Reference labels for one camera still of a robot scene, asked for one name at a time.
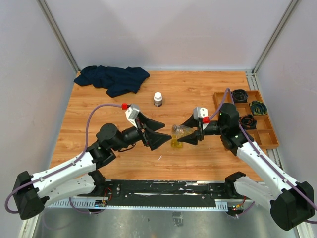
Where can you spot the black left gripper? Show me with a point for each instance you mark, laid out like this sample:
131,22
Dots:
154,139

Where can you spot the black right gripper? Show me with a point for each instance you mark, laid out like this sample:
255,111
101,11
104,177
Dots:
192,138

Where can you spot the yellow translucent pill organizer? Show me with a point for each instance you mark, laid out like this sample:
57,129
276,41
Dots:
175,143

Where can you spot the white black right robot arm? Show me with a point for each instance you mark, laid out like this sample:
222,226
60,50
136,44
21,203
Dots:
288,201

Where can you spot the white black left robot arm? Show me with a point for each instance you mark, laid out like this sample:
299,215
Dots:
81,175

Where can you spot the white capped pill bottle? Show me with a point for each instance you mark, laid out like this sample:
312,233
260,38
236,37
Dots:
158,99

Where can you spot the dark navy crumpled cloth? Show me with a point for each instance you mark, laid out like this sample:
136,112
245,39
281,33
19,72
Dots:
117,81

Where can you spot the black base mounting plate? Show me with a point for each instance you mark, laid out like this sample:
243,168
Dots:
111,189

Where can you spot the blue yellow rolled tie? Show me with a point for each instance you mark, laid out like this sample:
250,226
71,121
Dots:
258,108

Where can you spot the brown wooden compartment tray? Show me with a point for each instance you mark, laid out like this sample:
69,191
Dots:
264,134

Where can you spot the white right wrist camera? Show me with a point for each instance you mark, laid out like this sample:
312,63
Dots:
200,112

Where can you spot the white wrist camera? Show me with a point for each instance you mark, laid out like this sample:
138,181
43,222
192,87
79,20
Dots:
132,113
200,112

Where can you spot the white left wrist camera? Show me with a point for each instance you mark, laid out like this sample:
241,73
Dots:
132,113

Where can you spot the white slotted cable duct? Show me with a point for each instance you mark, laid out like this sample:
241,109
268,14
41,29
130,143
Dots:
145,203

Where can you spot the right aluminium frame post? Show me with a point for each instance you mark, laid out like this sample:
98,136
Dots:
293,4

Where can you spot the aluminium frame post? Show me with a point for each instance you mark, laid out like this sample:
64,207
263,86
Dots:
57,32
293,4

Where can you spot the left aluminium frame post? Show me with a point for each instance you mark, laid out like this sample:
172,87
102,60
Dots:
57,32

